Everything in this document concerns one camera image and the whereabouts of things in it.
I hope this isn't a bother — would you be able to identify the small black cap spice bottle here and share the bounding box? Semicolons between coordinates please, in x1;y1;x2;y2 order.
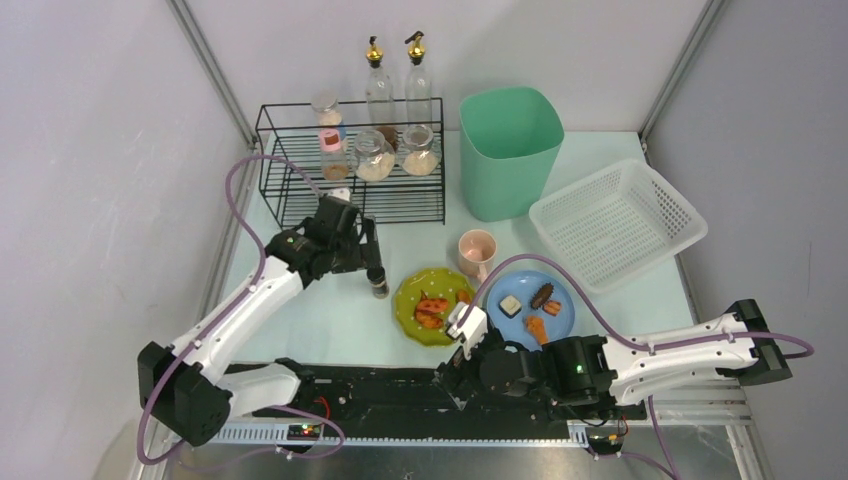
367;267;390;299

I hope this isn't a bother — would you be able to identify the blue plate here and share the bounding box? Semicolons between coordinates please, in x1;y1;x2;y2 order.
485;270;575;351

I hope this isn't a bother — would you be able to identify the pink lid spice shaker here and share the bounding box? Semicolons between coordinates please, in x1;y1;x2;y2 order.
318;129;350;181

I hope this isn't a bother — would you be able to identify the round glass jar silver lid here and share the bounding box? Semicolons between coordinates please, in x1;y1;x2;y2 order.
354;129;396;183

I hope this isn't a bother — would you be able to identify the black wire rack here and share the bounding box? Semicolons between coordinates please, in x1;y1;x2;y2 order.
255;99;446;228

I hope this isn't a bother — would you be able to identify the pink mug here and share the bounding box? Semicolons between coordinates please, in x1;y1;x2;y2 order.
458;229;497;282

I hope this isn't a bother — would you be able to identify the tall jar blue label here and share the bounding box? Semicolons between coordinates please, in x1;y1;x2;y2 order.
311;90;344;128

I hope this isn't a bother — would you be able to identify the oil bottle gold spout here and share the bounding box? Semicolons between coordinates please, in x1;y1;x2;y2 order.
404;30;433;124
365;36;398;149

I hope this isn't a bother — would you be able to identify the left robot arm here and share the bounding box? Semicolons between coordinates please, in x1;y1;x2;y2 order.
137;195;385;447

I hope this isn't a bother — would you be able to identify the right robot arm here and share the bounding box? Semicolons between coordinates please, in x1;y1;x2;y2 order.
434;299;792;410

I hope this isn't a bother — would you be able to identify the orange food chunk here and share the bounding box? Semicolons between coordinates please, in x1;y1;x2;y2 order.
524;315;549;346

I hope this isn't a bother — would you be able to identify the orange chicken wing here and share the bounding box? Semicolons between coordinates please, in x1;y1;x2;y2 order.
415;291;450;315
415;311;444;330

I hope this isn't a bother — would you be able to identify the sushi roll piece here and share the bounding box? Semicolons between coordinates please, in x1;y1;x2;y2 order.
498;295;522;318

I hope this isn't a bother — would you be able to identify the red white meat slice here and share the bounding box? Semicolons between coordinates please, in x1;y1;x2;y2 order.
542;300;562;316

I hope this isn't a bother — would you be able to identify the brown fried food piece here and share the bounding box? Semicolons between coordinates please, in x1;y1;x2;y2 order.
456;289;472;305

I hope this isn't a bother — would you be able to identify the green dotted plate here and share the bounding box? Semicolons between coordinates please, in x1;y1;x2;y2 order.
393;267;476;347

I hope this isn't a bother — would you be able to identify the brown sea cucumber toy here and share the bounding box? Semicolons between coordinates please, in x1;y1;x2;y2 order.
529;282;554;310

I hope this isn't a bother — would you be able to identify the green plastic bin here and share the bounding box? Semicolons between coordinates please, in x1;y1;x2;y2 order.
459;86;565;222

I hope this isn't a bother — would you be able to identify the white plastic basket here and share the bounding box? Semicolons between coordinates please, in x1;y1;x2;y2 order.
528;159;708;293

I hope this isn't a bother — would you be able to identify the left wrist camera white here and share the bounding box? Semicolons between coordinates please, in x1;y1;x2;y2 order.
325;187;352;202

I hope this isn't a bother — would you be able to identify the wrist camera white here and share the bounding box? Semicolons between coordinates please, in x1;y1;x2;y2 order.
325;187;352;202
445;302;488;360

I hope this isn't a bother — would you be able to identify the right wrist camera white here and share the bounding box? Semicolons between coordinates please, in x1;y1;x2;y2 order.
445;302;488;360

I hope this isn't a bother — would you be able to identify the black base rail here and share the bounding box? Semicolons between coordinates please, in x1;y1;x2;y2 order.
225;360;631;442

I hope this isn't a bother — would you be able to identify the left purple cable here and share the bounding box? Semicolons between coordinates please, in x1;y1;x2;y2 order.
135;154;347;466

